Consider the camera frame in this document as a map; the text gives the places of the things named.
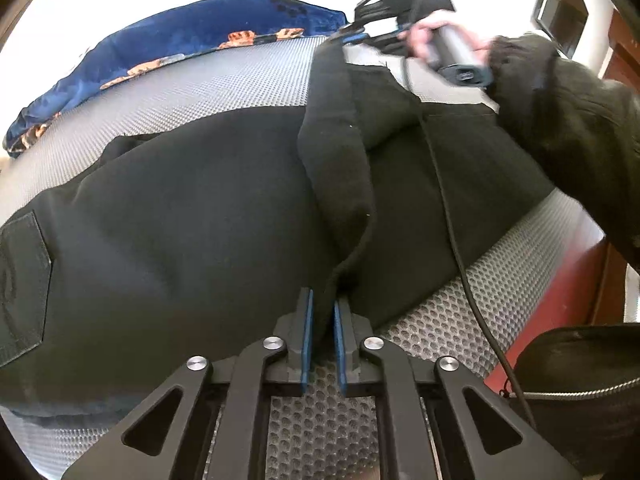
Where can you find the person's right hand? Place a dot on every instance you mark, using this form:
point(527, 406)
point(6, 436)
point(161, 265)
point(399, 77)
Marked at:
point(474, 34)

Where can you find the black denim pants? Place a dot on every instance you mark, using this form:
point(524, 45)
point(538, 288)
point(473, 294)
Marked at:
point(196, 240)

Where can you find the black jacket right sleeve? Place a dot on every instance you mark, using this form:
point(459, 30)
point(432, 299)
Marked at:
point(583, 131)

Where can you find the red wooden bed frame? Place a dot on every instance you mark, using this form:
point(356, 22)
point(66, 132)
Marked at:
point(555, 289)

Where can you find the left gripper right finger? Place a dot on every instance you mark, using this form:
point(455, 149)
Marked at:
point(437, 419)

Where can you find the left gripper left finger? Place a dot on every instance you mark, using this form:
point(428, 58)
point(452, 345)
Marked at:
point(208, 420)

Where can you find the wall mounted dark screen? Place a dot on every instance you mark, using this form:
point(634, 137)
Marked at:
point(562, 21)

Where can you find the grey mesh mattress pad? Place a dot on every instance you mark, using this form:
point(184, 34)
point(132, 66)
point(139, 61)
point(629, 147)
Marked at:
point(328, 435)

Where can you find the blue floral fleece blanket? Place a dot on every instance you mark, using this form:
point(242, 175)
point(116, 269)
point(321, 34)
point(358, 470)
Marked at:
point(164, 38)

